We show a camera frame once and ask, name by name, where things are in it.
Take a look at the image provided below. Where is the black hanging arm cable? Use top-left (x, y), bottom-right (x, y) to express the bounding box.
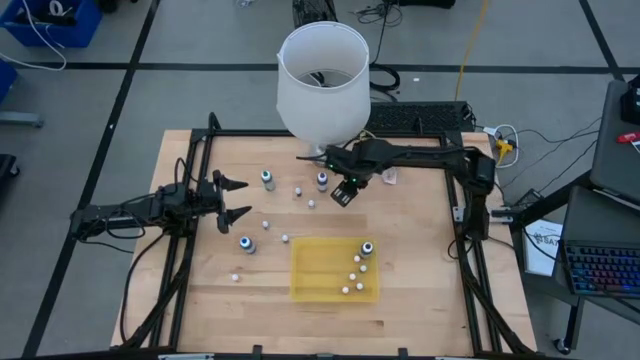
top-left (118, 230), bottom-right (170, 346)

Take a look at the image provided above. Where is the white looped cable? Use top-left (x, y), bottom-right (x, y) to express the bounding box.
top-left (482, 123), bottom-right (521, 170)

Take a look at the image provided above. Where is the yellow plastic tray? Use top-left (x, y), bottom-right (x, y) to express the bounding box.
top-left (290, 236), bottom-right (380, 304)

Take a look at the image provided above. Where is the grey metal floor bar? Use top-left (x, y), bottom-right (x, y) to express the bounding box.
top-left (0, 110), bottom-right (44, 129)

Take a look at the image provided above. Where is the white floor cable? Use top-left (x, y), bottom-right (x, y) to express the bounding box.
top-left (0, 0), bottom-right (69, 72)

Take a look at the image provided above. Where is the black aluminium table frame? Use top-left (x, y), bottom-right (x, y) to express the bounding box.
top-left (110, 112), bottom-right (539, 357)

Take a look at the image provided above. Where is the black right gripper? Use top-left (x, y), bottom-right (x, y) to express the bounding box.
top-left (325, 144), bottom-right (373, 208)

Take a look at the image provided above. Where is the black desk device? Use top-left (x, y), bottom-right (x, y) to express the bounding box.
top-left (619, 73), bottom-right (640, 126)

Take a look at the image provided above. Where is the black floor cable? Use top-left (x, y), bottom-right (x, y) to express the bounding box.
top-left (352, 0), bottom-right (404, 104)

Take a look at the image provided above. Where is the grey desk top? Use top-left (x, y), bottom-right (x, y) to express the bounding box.
top-left (589, 78), bottom-right (640, 205)

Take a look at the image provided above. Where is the white paper sheet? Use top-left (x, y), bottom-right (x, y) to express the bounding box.
top-left (522, 218), bottom-right (565, 278)

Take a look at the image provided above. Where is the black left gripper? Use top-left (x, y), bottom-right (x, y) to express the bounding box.
top-left (187, 169), bottom-right (253, 235)

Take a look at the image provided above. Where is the blue plastic bin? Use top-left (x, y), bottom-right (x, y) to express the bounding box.
top-left (0, 0), bottom-right (104, 50)
top-left (0, 59), bottom-right (19, 104)

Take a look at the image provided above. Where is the yellow floor cable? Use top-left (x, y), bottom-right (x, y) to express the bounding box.
top-left (453, 0), bottom-right (490, 101)

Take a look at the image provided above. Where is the black computer keyboard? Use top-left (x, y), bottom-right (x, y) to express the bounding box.
top-left (558, 238), bottom-right (640, 300)

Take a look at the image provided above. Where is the black rolling keyboard cart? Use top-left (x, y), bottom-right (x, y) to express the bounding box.
top-left (492, 172), bottom-right (640, 357)

